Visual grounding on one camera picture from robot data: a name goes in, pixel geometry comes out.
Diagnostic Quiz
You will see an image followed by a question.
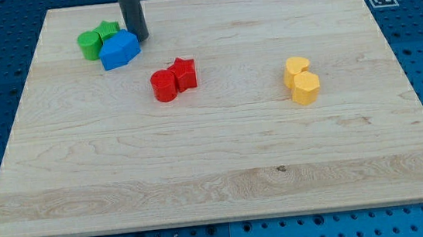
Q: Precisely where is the yellow heart block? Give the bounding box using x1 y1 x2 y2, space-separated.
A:
283 57 311 89

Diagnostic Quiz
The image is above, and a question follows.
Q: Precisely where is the yellow hexagon block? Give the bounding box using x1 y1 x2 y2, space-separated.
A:
291 71 321 105

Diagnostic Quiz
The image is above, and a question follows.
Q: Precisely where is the wooden board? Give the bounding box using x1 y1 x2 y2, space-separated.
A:
0 0 423 237

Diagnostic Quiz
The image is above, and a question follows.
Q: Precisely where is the red star block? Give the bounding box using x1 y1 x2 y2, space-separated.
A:
168 58 198 93

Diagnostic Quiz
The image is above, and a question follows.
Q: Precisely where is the red cylinder block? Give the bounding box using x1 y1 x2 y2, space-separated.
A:
150 69 178 102

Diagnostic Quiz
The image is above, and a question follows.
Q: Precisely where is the blue pentagon block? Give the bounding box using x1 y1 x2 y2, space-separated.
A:
99 38 128 71

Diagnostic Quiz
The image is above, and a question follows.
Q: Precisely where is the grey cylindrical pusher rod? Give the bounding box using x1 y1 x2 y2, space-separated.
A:
118 0 149 42

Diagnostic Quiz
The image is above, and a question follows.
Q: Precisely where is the green star block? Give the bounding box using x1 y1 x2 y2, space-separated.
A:
93 20 120 42

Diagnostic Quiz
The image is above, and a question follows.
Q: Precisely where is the green cylinder block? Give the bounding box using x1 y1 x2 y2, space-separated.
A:
77 31 102 60

